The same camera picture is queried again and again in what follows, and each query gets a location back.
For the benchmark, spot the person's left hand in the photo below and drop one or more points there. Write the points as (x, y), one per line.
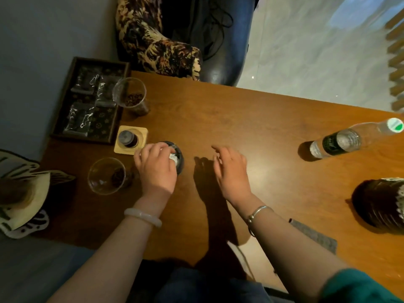
(156, 175)

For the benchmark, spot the person's right hand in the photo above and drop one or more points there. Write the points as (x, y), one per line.
(232, 179)

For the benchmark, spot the person's right thumb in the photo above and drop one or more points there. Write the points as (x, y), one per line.
(217, 165)

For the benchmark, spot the person's left middle finger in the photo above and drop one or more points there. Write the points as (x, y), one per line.
(157, 148)

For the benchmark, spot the person's left little finger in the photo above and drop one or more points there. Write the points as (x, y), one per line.
(137, 158)

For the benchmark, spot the white tissue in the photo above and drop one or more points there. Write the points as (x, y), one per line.
(173, 157)

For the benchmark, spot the dark ceramic tea bowl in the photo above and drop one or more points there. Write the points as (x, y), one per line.
(179, 157)

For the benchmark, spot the person's left forearm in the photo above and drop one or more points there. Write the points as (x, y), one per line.
(110, 252)

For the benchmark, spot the person's right forearm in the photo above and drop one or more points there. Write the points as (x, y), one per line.
(284, 249)

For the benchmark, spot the small dark tea cup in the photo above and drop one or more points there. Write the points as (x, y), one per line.
(127, 138)

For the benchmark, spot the square wooden coaster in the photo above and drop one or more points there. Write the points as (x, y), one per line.
(140, 132)

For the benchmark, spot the dark wooden tray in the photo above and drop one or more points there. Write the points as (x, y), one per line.
(94, 123)

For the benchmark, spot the tall glass cup with tea leaves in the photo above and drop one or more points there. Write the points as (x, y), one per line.
(131, 97)

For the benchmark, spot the white jade bangle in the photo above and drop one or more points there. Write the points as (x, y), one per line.
(142, 216)

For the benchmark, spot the clear tea packet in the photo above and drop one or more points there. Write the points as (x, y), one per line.
(105, 91)
(85, 79)
(79, 119)

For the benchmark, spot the floral patterned cushion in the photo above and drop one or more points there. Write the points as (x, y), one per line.
(148, 44)

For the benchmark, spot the person's blue jeans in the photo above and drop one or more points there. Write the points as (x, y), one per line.
(205, 285)

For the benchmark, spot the dark blue leather chair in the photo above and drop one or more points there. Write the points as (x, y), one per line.
(230, 37)

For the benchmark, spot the clear plastic water bottle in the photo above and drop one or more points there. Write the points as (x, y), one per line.
(344, 141)

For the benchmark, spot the dark brown round jar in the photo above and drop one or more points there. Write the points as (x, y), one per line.
(378, 205)

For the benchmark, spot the green sleeve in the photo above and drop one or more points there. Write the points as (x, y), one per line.
(359, 287)

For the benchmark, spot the wooden slatted furniture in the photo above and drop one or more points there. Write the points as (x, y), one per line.
(397, 59)

